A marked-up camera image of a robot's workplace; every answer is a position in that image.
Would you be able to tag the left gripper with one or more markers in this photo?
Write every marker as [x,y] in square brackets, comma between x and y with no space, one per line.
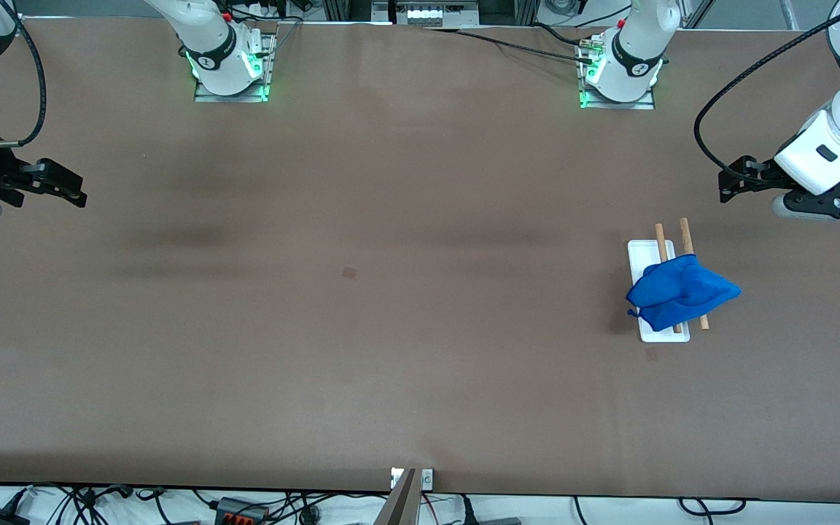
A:
[760,177]

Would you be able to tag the blue cloth towel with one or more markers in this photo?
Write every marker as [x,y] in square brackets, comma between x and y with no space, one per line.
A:
[675,292]

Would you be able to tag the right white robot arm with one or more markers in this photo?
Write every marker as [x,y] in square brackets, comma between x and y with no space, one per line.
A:
[208,36]

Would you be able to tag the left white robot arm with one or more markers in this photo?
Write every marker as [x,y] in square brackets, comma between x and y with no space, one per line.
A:
[635,44]

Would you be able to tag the white rack with wooden rods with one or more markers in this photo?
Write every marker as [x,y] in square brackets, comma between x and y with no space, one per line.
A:
[642,255]

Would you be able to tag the white power strip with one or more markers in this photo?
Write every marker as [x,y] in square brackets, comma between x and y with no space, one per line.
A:
[434,13]

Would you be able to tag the black orange power strip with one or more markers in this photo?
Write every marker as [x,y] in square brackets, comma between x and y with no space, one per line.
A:
[241,514]

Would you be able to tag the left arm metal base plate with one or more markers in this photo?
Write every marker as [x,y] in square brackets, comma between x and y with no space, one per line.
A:
[646,103]

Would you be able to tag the aluminium frame post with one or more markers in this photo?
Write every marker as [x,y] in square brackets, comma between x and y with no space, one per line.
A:
[347,9]
[697,13]
[515,9]
[790,13]

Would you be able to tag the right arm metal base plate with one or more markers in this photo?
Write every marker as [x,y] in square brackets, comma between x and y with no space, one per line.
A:
[268,58]

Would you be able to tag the small metal edge bracket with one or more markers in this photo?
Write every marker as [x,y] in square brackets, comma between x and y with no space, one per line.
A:
[427,479]

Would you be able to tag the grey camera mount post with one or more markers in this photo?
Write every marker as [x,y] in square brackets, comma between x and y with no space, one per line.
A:
[399,507]

